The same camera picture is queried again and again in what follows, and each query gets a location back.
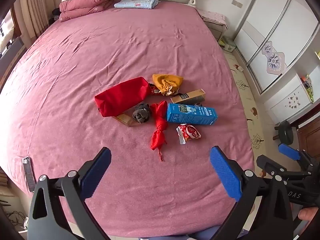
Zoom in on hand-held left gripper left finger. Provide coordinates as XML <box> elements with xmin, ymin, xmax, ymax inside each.
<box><xmin>27</xmin><ymin>147</ymin><xmax>112</xmax><ymax>240</ymax></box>

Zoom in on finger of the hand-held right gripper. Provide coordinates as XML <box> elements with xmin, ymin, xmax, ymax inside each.
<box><xmin>278</xmin><ymin>143</ymin><xmax>316</xmax><ymax>167</ymax></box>
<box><xmin>256</xmin><ymin>155</ymin><xmax>310</xmax><ymax>179</ymax></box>

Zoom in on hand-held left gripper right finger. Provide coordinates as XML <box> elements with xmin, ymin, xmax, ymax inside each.
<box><xmin>209</xmin><ymin>145</ymin><xmax>294</xmax><ymax>240</ymax></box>

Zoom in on blue carton box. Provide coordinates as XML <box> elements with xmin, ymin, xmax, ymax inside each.
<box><xmin>166</xmin><ymin>103</ymin><xmax>218</xmax><ymax>126</ymax></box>

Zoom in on person's right hand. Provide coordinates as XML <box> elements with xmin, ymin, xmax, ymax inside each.
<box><xmin>298</xmin><ymin>207</ymin><xmax>319</xmax><ymax>222</ymax></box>

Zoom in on round dark stool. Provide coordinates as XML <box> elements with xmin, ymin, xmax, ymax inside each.
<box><xmin>273</xmin><ymin>120</ymin><xmax>294</xmax><ymax>146</ymax></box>

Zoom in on brown wooden door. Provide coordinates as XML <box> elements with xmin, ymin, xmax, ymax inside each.
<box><xmin>291</xmin><ymin>114</ymin><xmax>320</xmax><ymax>161</ymax></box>

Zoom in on white cabinet with stickers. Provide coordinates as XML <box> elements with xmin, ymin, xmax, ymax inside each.
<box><xmin>262</xmin><ymin>74</ymin><xmax>316</xmax><ymax>128</ymax></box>

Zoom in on red and white snack packet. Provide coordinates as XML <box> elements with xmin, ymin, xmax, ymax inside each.
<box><xmin>176</xmin><ymin>123</ymin><xmax>202</xmax><ymax>145</ymax></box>

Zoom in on green hanging toy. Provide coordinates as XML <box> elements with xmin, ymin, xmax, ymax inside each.
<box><xmin>301</xmin><ymin>74</ymin><xmax>315</xmax><ymax>103</ymax></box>

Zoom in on grey-brown rolled sock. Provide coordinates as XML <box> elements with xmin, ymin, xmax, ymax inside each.
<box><xmin>132</xmin><ymin>103</ymin><xmax>151</xmax><ymax>124</ymax></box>

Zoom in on patterned floor mat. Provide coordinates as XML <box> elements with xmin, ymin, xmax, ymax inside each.
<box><xmin>222</xmin><ymin>49</ymin><xmax>266</xmax><ymax>172</ymax></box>

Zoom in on red knotted cloth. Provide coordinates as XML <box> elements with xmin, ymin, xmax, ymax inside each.
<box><xmin>149</xmin><ymin>100</ymin><xmax>168</xmax><ymax>162</ymax></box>

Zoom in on red fabric zip bag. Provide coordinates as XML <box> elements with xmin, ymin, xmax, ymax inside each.
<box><xmin>94</xmin><ymin>77</ymin><xmax>151</xmax><ymax>117</ymax></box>

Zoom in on brown cardboard box black label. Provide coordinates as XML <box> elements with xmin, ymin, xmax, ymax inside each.
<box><xmin>170</xmin><ymin>89</ymin><xmax>206</xmax><ymax>104</ymax></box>

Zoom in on red patterned snack wrapper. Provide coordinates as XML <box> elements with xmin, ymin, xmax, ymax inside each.
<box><xmin>149</xmin><ymin>83</ymin><xmax>161</xmax><ymax>96</ymax></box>

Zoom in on white sliding-door wardrobe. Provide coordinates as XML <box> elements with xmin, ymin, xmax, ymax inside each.
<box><xmin>233</xmin><ymin>0</ymin><xmax>320</xmax><ymax>95</ymax></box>

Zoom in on white nightstand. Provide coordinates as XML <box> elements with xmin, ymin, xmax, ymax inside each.
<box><xmin>206</xmin><ymin>21</ymin><xmax>226</xmax><ymax>43</ymax></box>

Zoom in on dark wooden furniture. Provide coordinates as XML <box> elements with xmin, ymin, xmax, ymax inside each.
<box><xmin>0</xmin><ymin>7</ymin><xmax>28</xmax><ymax>81</ymax></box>

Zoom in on pink floral cloth cover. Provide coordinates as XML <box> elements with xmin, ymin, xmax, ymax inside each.
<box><xmin>197</xmin><ymin>9</ymin><xmax>229</xmax><ymax>28</ymax></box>

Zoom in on folded pink quilt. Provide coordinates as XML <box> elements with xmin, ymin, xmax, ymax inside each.
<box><xmin>58</xmin><ymin>0</ymin><xmax>116</xmax><ymax>23</ymax></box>

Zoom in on folded light blue blanket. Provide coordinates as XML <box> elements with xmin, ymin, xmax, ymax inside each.
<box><xmin>114</xmin><ymin>0</ymin><xmax>159</xmax><ymax>10</ymax></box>

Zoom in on beige curtain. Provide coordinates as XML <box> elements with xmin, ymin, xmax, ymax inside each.
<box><xmin>13</xmin><ymin>0</ymin><xmax>63</xmax><ymax>33</ymax></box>

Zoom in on tangled cables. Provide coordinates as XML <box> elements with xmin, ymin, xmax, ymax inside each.
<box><xmin>4</xmin><ymin>209</ymin><xmax>28</xmax><ymax>232</ymax></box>

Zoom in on orange drawstring pouch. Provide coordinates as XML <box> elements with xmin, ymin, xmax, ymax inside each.
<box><xmin>152</xmin><ymin>74</ymin><xmax>184</xmax><ymax>96</ymax></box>

